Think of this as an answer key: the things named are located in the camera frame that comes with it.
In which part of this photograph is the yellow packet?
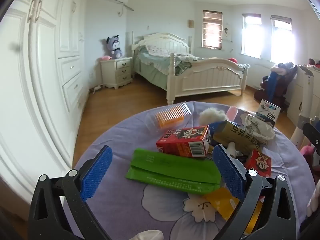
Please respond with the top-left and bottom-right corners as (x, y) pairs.
(202, 187), (263, 235)

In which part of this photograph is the red drink carton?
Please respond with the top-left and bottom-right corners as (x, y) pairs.
(156, 125), (213, 158)

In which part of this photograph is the crumpled white wrapper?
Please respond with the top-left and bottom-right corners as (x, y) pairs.
(241, 114), (276, 143)

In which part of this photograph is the window with brown blind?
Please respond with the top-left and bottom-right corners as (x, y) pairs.
(202, 10), (223, 50)

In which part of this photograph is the white cabinet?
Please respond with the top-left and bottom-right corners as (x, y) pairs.
(287, 65), (320, 128)

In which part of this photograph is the bright window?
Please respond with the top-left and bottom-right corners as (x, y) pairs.
(241, 13), (262, 58)
(270, 15), (293, 64)

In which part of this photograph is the pink ribbed item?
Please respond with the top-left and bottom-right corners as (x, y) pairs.
(226, 106), (238, 122)

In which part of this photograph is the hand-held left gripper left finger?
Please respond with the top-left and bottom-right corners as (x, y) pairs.
(28, 145), (113, 240)

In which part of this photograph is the dark red chair with clothes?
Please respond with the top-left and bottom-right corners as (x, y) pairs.
(254, 62), (298, 110)

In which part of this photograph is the purple floral tablecloth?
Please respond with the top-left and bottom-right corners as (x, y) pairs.
(62, 101), (320, 240)

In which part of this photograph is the pink plush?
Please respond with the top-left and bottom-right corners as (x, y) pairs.
(300, 141), (314, 157)

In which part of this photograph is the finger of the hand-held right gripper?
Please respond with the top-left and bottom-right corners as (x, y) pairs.
(302, 122), (320, 160)

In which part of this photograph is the blue packet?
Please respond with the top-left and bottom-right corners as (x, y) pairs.
(208, 121), (225, 137)

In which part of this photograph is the small red carton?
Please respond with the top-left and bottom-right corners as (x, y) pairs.
(244, 149), (272, 178)

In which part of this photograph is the blue cloth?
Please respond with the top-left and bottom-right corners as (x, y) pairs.
(266, 71), (280, 103)

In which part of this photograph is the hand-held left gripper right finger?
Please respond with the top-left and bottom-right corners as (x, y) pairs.
(212, 144), (304, 240)

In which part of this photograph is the white fluffy pompom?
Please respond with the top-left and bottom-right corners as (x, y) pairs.
(199, 107), (229, 125)

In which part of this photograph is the gold carton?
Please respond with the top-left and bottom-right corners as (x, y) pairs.
(212, 120), (268, 153)

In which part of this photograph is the green packet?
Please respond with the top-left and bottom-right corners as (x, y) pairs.
(125, 149), (222, 196)

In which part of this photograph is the blue and white carton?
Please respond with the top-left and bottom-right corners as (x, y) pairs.
(255, 99), (282, 128)

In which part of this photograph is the white bed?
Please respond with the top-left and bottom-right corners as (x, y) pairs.
(131, 31), (250, 105)

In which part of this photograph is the white wardrobe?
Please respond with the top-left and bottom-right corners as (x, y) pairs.
(0, 0), (87, 200)

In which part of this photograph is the purple plush toy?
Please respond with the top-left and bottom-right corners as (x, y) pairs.
(106, 35), (124, 59)

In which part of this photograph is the small white bottle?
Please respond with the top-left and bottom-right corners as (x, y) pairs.
(226, 142), (243, 159)

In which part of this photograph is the orange comb in clear pack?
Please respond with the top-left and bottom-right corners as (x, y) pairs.
(146, 102), (192, 133)

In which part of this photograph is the white nightstand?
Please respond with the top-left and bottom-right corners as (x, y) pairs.
(100, 57), (133, 90)

